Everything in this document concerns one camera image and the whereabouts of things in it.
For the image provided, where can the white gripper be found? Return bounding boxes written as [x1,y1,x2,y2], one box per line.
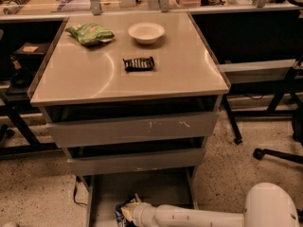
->
[121,202,157,227]

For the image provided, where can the blue Kettle chip bag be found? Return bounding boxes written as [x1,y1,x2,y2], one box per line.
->
[115,193,141,227]

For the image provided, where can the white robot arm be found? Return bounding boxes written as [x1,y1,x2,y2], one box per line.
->
[121,183,300,227]

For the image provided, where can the grey bottom drawer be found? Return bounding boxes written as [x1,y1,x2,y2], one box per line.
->
[86,167,198,227]

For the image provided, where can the grey drawer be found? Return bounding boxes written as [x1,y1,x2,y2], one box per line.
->
[86,167,198,227]
[46,112,218,148]
[67,148,205,176]

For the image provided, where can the grey middle drawer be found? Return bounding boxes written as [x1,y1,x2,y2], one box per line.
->
[67,148,205,176]

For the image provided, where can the grey top drawer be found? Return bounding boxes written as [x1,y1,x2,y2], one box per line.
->
[46,112,218,148]

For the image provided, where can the grey drawer cabinet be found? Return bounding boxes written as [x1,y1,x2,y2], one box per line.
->
[27,11,231,227]

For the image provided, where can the green chip bag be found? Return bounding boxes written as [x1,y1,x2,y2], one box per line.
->
[66,23,115,46]

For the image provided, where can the black table leg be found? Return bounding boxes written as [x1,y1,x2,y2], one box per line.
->
[223,96,242,145]

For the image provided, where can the black office chair base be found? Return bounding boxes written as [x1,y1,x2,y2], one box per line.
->
[252,107,303,166]

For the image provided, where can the black striped snack bar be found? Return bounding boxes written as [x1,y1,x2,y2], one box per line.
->
[123,57,154,72]

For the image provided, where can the white bowl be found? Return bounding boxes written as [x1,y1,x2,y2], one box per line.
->
[128,23,165,44]

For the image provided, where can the black box on shelf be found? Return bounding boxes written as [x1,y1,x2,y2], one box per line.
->
[13,43,50,68]

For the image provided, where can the black cable on floor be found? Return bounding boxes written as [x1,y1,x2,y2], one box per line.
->
[72,175,88,208]

